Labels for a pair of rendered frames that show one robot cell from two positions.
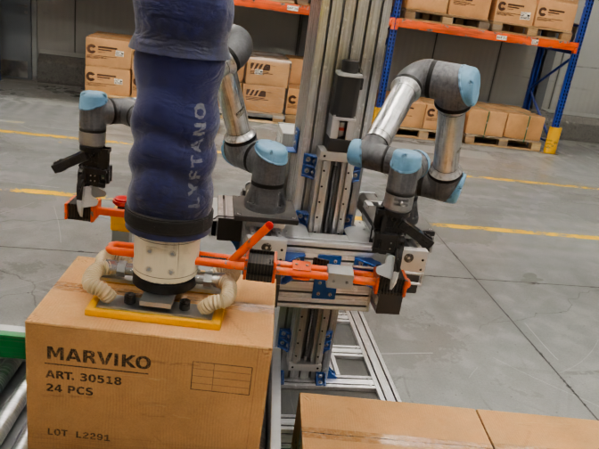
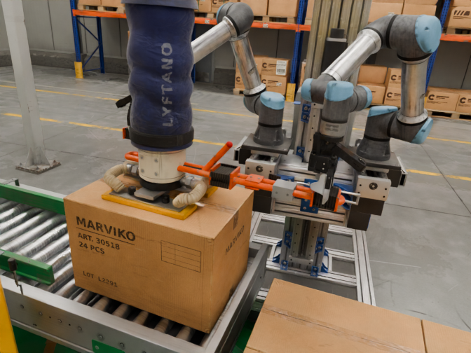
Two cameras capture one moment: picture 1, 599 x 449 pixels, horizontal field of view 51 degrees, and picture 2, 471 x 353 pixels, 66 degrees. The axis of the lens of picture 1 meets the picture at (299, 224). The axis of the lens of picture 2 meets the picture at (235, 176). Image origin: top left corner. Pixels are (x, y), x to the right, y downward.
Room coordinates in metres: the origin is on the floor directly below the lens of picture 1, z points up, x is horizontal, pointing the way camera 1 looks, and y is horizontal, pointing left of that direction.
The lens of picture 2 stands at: (0.48, -0.40, 1.57)
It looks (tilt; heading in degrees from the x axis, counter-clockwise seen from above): 23 degrees down; 23
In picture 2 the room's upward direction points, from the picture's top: 4 degrees clockwise
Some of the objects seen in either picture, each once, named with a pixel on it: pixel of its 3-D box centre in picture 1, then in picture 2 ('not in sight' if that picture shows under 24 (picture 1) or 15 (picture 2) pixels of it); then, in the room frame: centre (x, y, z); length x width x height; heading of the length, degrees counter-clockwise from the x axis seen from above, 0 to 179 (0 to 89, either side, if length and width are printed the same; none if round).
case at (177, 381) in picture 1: (161, 359); (165, 237); (1.52, 0.33, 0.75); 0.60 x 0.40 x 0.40; 93
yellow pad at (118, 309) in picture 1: (157, 306); (148, 197); (1.42, 0.33, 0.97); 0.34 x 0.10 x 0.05; 93
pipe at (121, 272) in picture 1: (165, 276); (162, 178); (1.52, 0.34, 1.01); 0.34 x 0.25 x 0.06; 93
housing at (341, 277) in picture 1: (339, 276); (284, 190); (1.54, -0.13, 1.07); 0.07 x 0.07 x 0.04; 3
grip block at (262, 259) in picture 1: (260, 265); (224, 175); (1.53, 0.09, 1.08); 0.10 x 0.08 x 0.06; 3
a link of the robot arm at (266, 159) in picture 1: (268, 161); (270, 107); (2.12, 0.14, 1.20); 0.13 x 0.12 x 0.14; 48
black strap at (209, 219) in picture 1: (169, 213); (162, 132); (1.52, 0.34, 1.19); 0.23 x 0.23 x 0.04
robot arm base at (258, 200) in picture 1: (266, 193); (269, 131); (2.12, 0.13, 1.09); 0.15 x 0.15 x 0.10
